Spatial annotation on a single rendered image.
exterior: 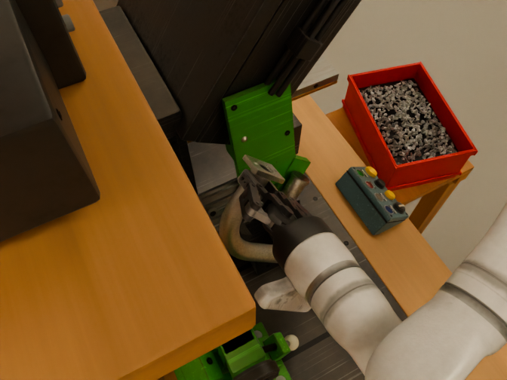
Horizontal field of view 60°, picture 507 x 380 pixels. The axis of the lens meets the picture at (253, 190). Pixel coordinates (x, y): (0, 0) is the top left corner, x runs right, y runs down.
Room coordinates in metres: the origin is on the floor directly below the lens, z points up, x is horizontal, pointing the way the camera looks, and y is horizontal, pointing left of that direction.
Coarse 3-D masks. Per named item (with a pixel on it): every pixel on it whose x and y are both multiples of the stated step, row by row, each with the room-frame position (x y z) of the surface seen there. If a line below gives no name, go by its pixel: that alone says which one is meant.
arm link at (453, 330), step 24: (456, 288) 0.13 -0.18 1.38; (432, 312) 0.11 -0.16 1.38; (456, 312) 0.11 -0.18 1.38; (480, 312) 0.11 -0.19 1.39; (408, 336) 0.09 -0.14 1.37; (432, 336) 0.09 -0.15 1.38; (456, 336) 0.09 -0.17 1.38; (480, 336) 0.09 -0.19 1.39; (504, 336) 0.09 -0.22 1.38; (384, 360) 0.07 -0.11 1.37; (408, 360) 0.07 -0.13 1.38; (432, 360) 0.07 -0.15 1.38; (456, 360) 0.07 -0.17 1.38; (480, 360) 0.07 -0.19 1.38
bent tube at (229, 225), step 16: (256, 160) 0.35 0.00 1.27; (256, 176) 0.33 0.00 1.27; (272, 176) 0.33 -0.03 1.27; (240, 192) 0.32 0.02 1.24; (240, 208) 0.30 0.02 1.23; (224, 224) 0.29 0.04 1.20; (240, 224) 0.29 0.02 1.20; (224, 240) 0.28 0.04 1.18; (240, 240) 0.28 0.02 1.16; (240, 256) 0.27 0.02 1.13; (256, 256) 0.28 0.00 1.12; (272, 256) 0.28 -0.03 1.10
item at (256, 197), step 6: (252, 186) 0.29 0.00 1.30; (252, 192) 0.28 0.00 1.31; (240, 198) 0.28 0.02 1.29; (246, 198) 0.27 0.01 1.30; (252, 198) 0.26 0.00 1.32; (258, 198) 0.27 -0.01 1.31; (240, 204) 0.27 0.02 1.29; (246, 204) 0.27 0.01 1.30; (252, 204) 0.25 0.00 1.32; (258, 204) 0.25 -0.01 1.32; (258, 210) 0.25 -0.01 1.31; (246, 216) 0.24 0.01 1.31
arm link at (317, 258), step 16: (320, 240) 0.21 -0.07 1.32; (336, 240) 0.21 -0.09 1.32; (288, 256) 0.19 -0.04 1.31; (304, 256) 0.19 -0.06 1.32; (320, 256) 0.19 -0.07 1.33; (336, 256) 0.19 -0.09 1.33; (352, 256) 0.19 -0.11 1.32; (288, 272) 0.18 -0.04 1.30; (304, 272) 0.17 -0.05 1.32; (320, 272) 0.17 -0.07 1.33; (272, 288) 0.17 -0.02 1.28; (288, 288) 0.17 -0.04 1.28; (304, 288) 0.16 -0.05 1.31; (272, 304) 0.15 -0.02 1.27; (288, 304) 0.16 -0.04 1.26; (304, 304) 0.16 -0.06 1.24
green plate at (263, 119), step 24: (240, 96) 0.47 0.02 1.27; (264, 96) 0.48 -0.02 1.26; (288, 96) 0.50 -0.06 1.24; (240, 120) 0.46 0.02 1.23; (264, 120) 0.47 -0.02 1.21; (288, 120) 0.49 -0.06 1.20; (240, 144) 0.44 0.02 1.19; (264, 144) 0.46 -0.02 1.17; (288, 144) 0.47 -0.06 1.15; (240, 168) 0.43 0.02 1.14
